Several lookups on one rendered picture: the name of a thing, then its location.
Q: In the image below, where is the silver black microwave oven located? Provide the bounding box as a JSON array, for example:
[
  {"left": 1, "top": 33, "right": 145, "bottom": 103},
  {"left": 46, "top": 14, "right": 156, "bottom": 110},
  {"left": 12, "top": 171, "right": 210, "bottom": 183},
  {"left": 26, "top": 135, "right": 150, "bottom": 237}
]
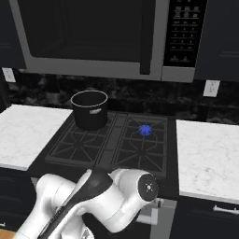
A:
[{"left": 8, "top": 0, "right": 209, "bottom": 84}]

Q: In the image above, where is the black cooking pot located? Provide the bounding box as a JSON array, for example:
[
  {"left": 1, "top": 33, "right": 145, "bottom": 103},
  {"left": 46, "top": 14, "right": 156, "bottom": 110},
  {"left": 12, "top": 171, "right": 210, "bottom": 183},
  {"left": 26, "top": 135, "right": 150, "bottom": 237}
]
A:
[{"left": 70, "top": 90, "right": 109, "bottom": 132}]

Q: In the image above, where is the dark base cupboard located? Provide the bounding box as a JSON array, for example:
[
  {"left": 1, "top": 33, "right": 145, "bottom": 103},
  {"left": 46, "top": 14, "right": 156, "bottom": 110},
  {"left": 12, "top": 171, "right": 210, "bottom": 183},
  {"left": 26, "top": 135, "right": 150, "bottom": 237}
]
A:
[{"left": 0, "top": 166, "right": 37, "bottom": 232}]

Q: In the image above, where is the black gas stove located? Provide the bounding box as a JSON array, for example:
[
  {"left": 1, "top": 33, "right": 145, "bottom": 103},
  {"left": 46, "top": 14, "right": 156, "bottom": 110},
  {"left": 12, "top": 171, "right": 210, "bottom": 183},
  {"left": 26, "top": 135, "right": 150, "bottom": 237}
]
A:
[{"left": 27, "top": 108, "right": 181, "bottom": 239}]

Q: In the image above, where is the white wall outlet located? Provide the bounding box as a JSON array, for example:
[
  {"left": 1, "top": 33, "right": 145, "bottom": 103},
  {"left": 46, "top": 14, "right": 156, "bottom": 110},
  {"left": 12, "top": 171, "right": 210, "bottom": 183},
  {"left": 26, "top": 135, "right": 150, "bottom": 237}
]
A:
[
  {"left": 203, "top": 79, "right": 221, "bottom": 98},
  {"left": 2, "top": 67, "right": 17, "bottom": 84}
]

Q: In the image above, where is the black microwave door handle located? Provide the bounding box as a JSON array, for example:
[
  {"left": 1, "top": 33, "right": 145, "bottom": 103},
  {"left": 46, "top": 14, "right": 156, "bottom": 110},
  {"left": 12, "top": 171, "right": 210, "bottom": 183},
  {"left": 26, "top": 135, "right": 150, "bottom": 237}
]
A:
[{"left": 139, "top": 0, "right": 157, "bottom": 76}]

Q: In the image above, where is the silver drawer handle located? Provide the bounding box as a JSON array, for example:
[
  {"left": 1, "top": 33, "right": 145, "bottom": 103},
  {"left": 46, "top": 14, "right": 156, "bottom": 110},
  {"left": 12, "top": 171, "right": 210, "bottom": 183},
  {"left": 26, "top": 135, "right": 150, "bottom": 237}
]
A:
[{"left": 212, "top": 204, "right": 239, "bottom": 217}]

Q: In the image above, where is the dark wall cupboard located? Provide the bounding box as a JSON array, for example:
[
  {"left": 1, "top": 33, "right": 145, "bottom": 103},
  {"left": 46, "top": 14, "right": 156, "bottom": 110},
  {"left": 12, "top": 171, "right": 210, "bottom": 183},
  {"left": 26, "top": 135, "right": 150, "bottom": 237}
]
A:
[
  {"left": 0, "top": 0, "right": 28, "bottom": 70},
  {"left": 193, "top": 0, "right": 239, "bottom": 83}
]

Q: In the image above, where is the blue burner flame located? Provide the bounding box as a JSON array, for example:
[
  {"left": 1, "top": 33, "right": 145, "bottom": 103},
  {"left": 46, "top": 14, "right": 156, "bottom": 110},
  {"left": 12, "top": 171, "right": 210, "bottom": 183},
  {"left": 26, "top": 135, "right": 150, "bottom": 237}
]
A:
[{"left": 138, "top": 124, "right": 153, "bottom": 137}]

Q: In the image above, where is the dark drawer front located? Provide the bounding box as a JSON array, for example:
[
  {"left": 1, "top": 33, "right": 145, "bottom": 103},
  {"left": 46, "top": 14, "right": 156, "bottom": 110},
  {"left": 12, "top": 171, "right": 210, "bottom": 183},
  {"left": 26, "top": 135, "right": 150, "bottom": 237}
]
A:
[{"left": 175, "top": 195, "right": 239, "bottom": 239}]

